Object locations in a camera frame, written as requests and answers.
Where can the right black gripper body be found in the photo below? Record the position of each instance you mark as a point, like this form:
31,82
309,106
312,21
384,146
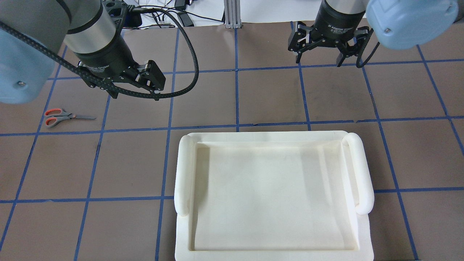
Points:
337,24

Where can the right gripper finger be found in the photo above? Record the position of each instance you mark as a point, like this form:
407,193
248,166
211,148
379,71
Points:
362,37
298,39

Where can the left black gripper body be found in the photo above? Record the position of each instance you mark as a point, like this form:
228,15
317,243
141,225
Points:
105,58

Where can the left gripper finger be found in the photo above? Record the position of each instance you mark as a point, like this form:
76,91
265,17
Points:
101,84
151,78

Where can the orange handled scissors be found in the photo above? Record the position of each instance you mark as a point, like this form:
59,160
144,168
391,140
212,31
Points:
57,115

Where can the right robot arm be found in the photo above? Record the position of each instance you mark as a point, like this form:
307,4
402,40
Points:
358,27

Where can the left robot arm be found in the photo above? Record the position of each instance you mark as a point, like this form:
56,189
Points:
92,31

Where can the white plastic tray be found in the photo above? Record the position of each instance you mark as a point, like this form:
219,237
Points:
273,196

